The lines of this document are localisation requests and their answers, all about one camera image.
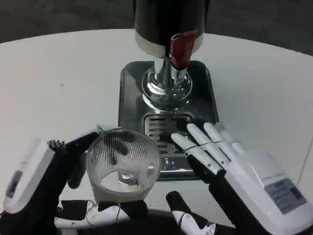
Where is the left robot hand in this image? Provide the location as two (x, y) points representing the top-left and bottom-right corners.
(0, 123), (149, 235)

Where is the clear ribbed glass cup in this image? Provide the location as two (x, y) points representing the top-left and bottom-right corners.
(86, 129), (161, 204)

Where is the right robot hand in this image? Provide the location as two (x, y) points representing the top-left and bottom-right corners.
(165, 118), (313, 235)

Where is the steel drip tray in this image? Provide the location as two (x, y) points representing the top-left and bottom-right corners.
(117, 60), (220, 181)

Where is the red tap lever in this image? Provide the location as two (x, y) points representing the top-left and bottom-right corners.
(170, 31), (198, 70)

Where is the black drink dispenser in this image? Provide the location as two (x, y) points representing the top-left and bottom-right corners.
(133, 0), (208, 113)

